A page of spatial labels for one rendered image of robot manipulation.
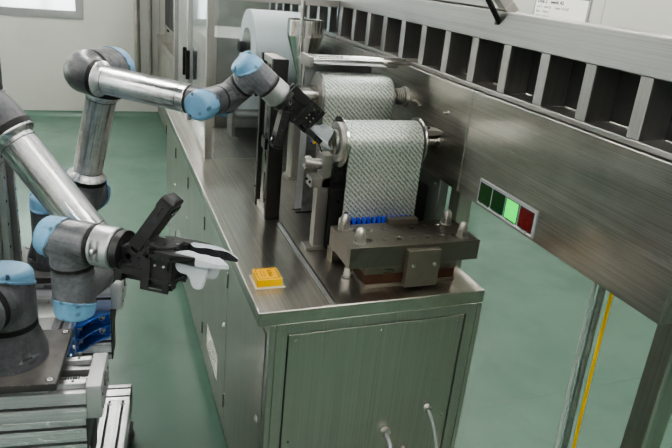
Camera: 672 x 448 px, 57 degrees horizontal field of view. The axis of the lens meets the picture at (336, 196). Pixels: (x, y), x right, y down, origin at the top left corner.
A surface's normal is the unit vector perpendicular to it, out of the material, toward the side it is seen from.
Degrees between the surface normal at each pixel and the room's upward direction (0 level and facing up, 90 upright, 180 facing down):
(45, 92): 90
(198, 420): 0
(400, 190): 90
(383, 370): 90
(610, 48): 90
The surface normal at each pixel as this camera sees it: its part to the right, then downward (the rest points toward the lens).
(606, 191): -0.94, 0.04
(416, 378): 0.34, 0.35
